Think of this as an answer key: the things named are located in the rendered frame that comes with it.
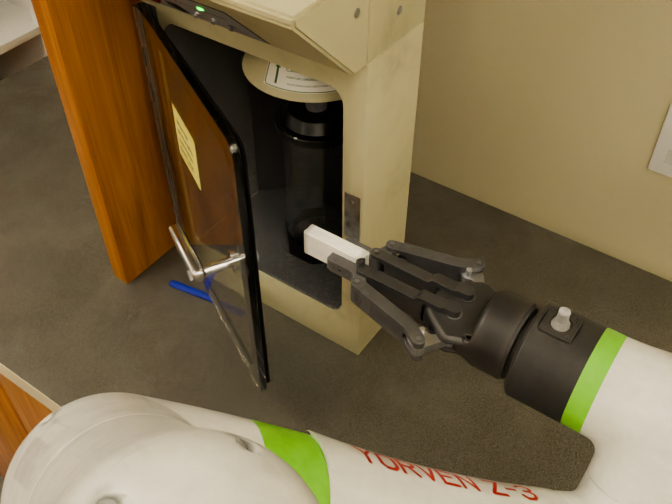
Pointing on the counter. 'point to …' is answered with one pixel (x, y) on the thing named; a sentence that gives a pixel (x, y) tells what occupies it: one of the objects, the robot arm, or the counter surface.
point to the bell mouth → (286, 82)
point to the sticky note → (186, 146)
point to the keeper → (351, 216)
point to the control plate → (213, 16)
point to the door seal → (247, 211)
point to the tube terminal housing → (352, 145)
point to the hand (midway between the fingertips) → (336, 251)
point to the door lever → (197, 257)
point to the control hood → (307, 27)
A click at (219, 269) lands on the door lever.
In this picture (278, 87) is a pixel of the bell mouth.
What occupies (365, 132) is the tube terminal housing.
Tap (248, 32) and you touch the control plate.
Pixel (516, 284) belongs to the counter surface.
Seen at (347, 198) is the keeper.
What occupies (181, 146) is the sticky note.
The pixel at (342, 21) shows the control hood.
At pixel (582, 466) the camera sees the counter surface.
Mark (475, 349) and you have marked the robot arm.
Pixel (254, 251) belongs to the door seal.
